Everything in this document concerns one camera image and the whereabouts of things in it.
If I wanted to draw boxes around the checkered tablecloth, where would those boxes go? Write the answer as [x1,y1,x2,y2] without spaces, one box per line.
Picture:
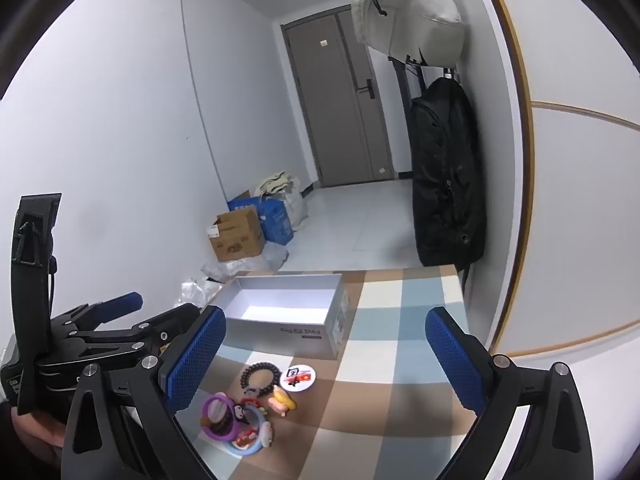
[192,265,493,480]

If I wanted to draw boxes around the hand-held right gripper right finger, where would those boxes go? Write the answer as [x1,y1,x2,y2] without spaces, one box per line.
[425,306,593,480]

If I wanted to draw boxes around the black bead bracelet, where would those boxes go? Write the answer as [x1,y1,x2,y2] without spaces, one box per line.
[240,361,282,391]

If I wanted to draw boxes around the purple bracelet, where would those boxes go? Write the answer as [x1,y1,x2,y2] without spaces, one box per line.
[201,393,248,442]

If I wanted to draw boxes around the pink yellow figure charm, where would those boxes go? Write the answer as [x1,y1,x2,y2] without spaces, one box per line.
[267,391,296,417]

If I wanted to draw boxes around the brown cardboard box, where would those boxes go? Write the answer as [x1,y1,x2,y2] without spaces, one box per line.
[207,207,266,262]

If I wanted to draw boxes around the round white badge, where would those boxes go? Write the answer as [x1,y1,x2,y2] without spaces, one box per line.
[279,364,316,391]

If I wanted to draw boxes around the grey box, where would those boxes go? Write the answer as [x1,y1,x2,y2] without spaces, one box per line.
[202,272,351,361]

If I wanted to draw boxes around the beige cloth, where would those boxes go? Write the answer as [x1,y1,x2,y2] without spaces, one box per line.
[255,171,293,198]

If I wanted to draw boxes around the crumpled clear plastic bag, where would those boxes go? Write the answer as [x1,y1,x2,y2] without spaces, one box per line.
[174,276,224,312]
[200,244,291,282]

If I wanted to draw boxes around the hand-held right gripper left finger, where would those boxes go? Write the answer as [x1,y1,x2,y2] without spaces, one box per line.
[60,305,228,480]

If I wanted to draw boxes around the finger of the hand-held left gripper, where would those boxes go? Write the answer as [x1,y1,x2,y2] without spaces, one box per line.
[51,291,145,335]
[65,302,202,361]

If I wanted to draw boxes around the grey backpack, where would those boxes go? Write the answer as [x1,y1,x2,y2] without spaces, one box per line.
[350,0,466,67]

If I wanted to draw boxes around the person's left hand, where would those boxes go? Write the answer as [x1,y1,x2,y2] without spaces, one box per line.
[10,405,68,466]

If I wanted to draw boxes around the grey door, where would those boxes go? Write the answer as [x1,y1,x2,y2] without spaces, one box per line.
[281,4,396,188]

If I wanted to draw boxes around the black backpack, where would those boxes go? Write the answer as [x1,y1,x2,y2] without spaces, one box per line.
[407,77,487,268]

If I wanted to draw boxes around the blue cardboard box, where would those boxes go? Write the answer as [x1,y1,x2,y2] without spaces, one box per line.
[227,190,263,213]
[257,199,295,247]

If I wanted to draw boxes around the white plastic sack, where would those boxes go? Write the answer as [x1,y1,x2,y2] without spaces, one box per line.
[282,177,309,233]

